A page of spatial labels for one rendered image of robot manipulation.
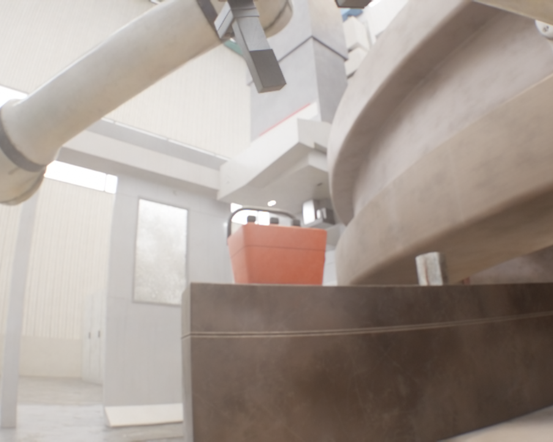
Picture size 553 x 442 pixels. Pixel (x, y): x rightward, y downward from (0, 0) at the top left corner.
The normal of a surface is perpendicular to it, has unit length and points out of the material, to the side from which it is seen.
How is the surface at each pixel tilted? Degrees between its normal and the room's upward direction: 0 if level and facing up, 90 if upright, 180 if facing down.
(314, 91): 90
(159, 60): 157
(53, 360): 90
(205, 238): 90
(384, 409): 90
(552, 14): 144
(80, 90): 131
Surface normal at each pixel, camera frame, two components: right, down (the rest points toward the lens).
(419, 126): -0.95, -0.06
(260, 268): 0.42, -0.22
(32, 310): 0.69, -0.29
